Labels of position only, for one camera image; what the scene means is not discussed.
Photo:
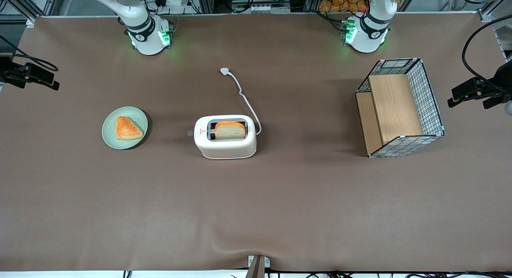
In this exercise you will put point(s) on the white two-slot toaster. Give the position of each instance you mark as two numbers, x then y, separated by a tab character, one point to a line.
224	148

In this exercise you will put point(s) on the bread slice with orange crust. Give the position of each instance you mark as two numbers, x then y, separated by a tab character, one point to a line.
230	131

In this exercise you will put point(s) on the triangular orange puff pastry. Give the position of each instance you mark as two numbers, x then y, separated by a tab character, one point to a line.
126	129

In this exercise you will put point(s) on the pale green round plate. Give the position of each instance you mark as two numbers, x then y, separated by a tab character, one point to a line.
109	136

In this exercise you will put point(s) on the bag of orange buns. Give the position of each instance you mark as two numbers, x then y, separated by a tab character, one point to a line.
340	2

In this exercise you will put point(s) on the white power strip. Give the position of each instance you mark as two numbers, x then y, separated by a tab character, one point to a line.
171	1

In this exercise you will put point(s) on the grey metal camera bracket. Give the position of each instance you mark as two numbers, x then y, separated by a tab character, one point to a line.
257	266

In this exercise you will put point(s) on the black side camera on mount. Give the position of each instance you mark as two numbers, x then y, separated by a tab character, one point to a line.
476	90
32	74

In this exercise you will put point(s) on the aluminium frame profile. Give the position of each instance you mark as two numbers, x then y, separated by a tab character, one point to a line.
494	8
24	6

